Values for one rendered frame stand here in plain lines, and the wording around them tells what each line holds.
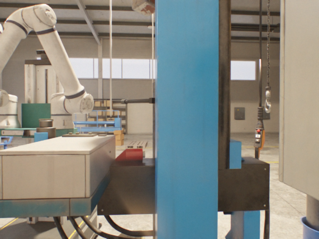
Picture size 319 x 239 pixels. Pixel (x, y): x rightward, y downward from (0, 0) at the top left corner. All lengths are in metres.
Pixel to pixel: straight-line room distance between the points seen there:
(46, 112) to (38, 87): 0.28
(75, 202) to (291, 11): 0.60
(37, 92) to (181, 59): 1.66
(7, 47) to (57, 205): 1.03
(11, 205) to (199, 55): 0.65
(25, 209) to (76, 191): 0.14
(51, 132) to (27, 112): 1.07
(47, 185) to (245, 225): 0.78
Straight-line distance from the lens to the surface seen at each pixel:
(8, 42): 1.43
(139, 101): 0.90
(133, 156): 0.86
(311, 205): 2.13
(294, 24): 0.35
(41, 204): 0.63
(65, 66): 1.47
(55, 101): 1.67
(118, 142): 8.50
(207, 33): 0.62
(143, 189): 0.83
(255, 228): 1.02
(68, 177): 0.58
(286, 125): 0.34
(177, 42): 0.59
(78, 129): 9.97
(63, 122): 1.66
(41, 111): 1.92
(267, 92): 1.77
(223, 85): 0.76
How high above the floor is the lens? 1.28
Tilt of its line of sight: 1 degrees down
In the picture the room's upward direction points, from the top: straight up
